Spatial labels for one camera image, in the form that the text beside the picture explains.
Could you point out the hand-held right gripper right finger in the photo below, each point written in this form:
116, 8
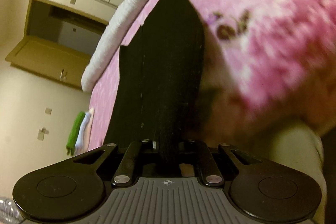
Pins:
202, 150

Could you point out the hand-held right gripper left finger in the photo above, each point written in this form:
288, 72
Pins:
136, 148

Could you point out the black garment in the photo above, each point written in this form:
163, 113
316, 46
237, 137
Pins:
162, 69

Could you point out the folded light blue cloth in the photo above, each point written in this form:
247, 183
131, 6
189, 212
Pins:
82, 134

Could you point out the folded green towel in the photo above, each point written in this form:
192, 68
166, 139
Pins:
74, 132

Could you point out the grey white ribbed quilt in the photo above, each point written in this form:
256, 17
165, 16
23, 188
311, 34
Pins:
118, 16

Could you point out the pink rose print blanket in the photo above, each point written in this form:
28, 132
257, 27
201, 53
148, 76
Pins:
262, 3

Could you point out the metal wall hook bracket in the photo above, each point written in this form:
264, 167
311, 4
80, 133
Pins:
43, 134

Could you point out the small square wall hook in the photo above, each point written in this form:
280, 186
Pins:
48, 111

